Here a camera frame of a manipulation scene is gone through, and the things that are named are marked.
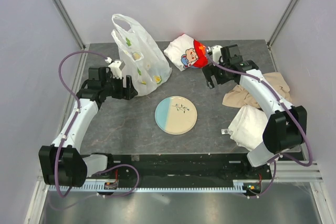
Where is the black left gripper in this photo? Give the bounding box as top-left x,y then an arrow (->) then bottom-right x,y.
101,72 -> 138,100

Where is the white printed plastic bag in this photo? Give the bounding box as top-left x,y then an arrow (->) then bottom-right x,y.
111,14 -> 172,97

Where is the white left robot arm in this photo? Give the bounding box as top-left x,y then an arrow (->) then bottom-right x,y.
38,67 -> 138,187

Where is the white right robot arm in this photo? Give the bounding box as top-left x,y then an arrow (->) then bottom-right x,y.
202,45 -> 308,179

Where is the beige crumpled cloth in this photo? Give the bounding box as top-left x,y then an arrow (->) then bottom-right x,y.
222,72 -> 292,109

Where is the white red cartoon cloth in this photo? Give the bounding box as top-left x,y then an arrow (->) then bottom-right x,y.
164,34 -> 208,71

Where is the blue and cream plate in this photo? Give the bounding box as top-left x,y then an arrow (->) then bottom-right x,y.
154,96 -> 197,135

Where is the small clear plastic clip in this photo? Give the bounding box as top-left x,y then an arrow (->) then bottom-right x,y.
221,129 -> 233,135

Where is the white folded towel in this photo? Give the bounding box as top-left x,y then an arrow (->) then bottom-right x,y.
228,105 -> 268,151

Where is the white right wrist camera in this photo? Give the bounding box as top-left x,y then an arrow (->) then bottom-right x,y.
206,45 -> 223,63

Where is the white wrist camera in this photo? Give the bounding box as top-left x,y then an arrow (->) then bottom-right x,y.
206,45 -> 223,63
105,57 -> 125,79

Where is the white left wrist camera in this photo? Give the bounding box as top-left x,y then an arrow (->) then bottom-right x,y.
105,57 -> 125,79

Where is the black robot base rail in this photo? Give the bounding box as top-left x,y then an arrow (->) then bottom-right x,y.
93,153 -> 271,186

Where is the white slotted cable duct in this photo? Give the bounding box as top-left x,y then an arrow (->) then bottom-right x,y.
48,178 -> 249,193

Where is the right aluminium frame post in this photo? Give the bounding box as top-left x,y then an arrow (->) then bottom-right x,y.
267,0 -> 300,49

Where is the aluminium frame post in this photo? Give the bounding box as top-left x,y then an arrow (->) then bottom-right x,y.
52,0 -> 86,49
267,0 -> 300,49

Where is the left aluminium frame post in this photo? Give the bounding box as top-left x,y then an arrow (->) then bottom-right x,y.
52,0 -> 86,49

